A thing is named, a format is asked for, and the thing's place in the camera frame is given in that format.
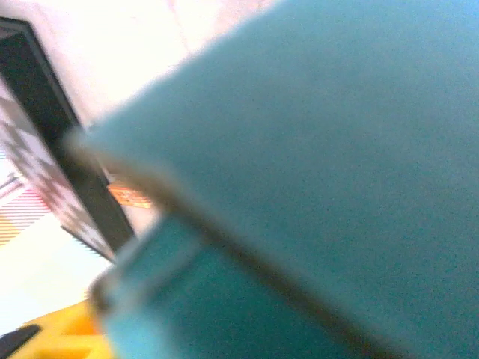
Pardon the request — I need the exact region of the black grey folding chessboard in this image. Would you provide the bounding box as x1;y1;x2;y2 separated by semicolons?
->
0;16;136;263

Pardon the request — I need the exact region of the orange square tile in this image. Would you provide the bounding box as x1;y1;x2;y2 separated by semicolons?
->
107;181;154;210

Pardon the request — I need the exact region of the teal paper box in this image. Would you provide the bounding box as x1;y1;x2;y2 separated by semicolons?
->
65;0;479;359

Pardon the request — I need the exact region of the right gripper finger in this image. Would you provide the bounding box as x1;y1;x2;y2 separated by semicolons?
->
0;298;115;359

